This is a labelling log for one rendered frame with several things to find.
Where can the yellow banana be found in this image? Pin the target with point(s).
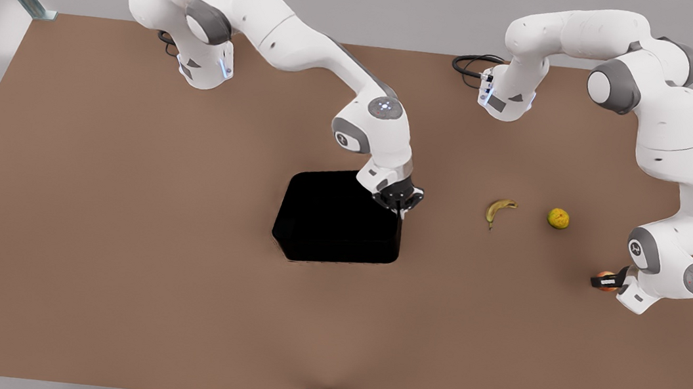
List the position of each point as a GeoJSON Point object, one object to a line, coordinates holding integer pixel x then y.
{"type": "Point", "coordinates": [499, 208]}

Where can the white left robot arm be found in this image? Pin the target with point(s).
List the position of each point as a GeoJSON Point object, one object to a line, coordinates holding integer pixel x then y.
{"type": "Point", "coordinates": [667, 115]}

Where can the black storage box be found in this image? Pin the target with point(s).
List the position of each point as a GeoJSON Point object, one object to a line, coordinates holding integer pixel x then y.
{"type": "Point", "coordinates": [337, 218]}

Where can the red apple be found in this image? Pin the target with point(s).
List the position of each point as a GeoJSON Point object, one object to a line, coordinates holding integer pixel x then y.
{"type": "Point", "coordinates": [607, 281]}

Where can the yellow-green round fruit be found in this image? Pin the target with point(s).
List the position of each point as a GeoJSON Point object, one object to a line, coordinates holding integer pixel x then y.
{"type": "Point", "coordinates": [558, 218]}

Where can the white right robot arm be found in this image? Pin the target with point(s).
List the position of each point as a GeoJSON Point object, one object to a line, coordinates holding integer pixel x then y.
{"type": "Point", "coordinates": [287, 35]}

